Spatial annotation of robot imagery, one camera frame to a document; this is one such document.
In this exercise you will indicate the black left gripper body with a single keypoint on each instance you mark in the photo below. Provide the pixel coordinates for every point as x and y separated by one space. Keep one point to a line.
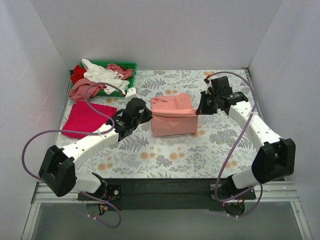
145 114

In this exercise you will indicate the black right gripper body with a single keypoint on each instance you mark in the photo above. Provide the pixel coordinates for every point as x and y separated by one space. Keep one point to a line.
205 104

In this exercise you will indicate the salmon pink t-shirt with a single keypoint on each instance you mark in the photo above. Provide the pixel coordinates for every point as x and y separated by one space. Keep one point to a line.
173 115

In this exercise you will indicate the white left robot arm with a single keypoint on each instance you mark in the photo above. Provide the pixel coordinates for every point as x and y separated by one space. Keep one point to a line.
58 169

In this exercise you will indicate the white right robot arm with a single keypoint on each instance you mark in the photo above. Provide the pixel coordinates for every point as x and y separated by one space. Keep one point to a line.
275 158

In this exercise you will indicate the folded magenta t-shirt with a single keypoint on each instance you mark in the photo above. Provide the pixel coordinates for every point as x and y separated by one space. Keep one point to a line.
83 119

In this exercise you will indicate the floral patterned table mat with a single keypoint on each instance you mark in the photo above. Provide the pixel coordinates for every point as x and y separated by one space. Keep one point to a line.
217 148

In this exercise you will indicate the mauve crumpled t-shirt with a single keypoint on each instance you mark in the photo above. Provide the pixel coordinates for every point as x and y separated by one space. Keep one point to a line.
125 73

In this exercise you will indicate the dusty pink crumpled t-shirt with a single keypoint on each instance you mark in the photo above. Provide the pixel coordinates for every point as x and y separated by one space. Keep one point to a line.
80 90

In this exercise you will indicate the white crumpled t-shirt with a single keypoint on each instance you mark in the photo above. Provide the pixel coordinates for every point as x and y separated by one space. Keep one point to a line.
97 73

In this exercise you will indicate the green plastic bin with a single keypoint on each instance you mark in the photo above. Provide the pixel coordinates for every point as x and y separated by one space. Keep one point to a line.
123 64

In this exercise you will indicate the red crumpled t-shirt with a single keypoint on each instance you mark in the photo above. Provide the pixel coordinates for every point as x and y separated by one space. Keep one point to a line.
77 74

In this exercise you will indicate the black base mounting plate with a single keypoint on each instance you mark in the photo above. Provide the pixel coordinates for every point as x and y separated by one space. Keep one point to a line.
163 194

